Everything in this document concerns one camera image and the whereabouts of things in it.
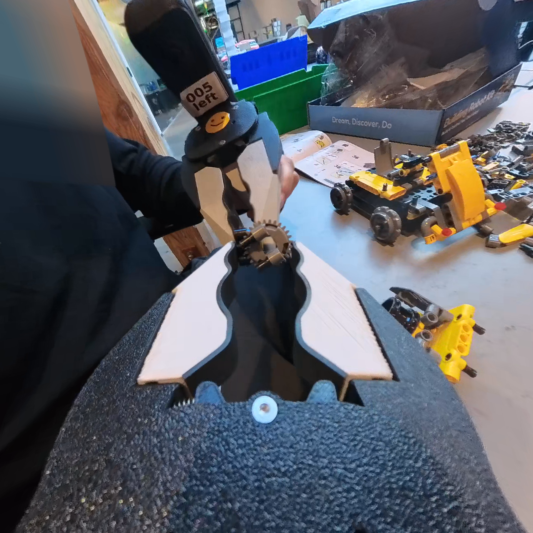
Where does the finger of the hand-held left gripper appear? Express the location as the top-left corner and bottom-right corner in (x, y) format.
(194, 166), (238, 246)
(227, 139), (284, 230)

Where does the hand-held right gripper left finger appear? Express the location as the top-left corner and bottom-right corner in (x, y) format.
(137, 241), (235, 390)

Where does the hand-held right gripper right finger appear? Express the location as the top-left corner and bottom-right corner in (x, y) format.
(291, 241), (394, 392)

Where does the grey gear brick assembly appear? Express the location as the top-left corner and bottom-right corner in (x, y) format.
(233, 221), (294, 269)

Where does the yellow black scoop brick assembly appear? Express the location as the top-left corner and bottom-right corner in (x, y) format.
(381, 286), (487, 384)

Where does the grey desk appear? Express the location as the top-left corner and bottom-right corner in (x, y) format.
(279, 85), (533, 533)

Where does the person's left hand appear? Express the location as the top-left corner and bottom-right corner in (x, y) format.
(278, 154), (300, 213)

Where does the white instruction booklet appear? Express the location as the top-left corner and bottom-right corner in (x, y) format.
(281, 130), (375, 189)

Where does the green plastic bin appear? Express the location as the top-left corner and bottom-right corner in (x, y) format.
(235, 64), (330, 136)

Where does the blue plastic bin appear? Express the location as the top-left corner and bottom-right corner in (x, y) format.
(229, 35), (309, 90)

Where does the wooden beam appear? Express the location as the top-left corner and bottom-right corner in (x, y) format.
(71, 0), (213, 269)

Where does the person's black top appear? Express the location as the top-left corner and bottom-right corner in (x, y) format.
(0, 121), (234, 459)

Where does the dark blue cardboard kit box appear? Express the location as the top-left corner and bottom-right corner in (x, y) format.
(307, 0), (523, 146)

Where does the yellow black brick vehicle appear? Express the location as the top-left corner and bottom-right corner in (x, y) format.
(330, 139), (506, 247)

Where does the pile of small brick parts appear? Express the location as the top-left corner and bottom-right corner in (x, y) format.
(471, 120), (533, 259)

